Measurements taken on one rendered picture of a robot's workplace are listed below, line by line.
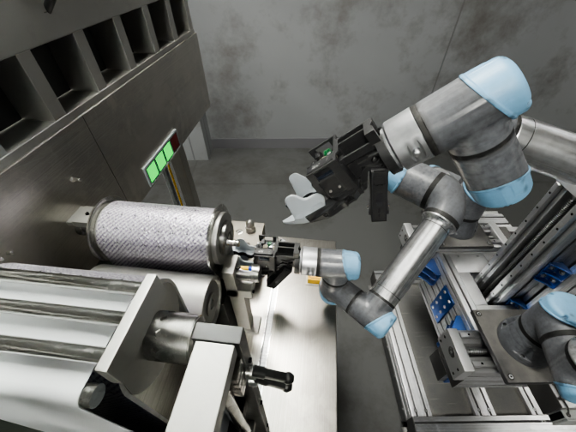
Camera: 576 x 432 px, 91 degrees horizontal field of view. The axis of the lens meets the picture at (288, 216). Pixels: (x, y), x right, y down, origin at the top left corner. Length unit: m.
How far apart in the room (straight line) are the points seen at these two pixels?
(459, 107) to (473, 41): 2.96
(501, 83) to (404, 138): 0.11
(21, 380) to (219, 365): 0.18
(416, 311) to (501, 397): 0.49
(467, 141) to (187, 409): 0.41
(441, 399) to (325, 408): 0.94
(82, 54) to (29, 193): 0.33
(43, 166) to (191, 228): 0.30
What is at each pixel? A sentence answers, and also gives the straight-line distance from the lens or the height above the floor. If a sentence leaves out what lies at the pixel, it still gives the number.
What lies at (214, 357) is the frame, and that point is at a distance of 0.31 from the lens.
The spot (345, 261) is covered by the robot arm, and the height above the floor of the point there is 1.15.
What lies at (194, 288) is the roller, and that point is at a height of 1.23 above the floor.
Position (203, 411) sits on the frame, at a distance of 0.30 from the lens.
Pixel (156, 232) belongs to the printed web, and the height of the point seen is 1.30.
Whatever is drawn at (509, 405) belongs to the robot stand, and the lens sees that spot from 1.84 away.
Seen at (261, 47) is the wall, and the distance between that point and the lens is 2.94.
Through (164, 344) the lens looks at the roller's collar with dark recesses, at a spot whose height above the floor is 1.36.
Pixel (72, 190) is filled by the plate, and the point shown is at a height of 1.33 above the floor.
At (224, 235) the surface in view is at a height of 1.28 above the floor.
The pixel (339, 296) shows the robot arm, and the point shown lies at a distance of 0.80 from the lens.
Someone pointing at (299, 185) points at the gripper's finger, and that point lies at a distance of 0.51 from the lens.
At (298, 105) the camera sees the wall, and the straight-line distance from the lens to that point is 3.10.
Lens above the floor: 1.72
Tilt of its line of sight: 45 degrees down
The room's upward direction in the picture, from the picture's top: straight up
